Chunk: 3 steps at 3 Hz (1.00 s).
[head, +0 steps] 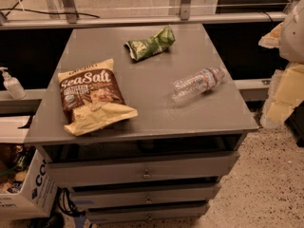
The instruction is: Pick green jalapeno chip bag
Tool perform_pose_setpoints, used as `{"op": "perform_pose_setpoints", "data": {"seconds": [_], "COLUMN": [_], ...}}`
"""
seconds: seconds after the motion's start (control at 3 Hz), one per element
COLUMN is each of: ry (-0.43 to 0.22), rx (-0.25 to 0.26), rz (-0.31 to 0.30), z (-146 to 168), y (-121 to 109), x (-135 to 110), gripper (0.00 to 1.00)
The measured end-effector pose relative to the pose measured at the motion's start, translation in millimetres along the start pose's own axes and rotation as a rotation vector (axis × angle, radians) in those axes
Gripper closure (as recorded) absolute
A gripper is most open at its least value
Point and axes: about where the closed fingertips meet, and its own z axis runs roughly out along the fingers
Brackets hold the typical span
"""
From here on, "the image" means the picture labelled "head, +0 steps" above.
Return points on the green jalapeno chip bag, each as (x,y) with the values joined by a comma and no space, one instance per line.
(153,45)

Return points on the white pump dispenser bottle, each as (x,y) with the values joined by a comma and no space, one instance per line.
(12,85)

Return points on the sea salt chip bag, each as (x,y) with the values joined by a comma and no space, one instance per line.
(91,98)

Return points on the clear plastic water bottle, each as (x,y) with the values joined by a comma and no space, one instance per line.
(188,89)

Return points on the grey drawer cabinet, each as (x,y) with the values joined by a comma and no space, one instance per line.
(164,163)

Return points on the torn yellow foam padding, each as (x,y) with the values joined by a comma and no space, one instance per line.
(285,93)

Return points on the white cardboard box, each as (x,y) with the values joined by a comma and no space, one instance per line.
(27,190)

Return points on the metal frame rail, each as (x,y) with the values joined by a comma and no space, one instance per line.
(223,18)

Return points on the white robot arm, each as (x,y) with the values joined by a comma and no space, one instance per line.
(292,35)

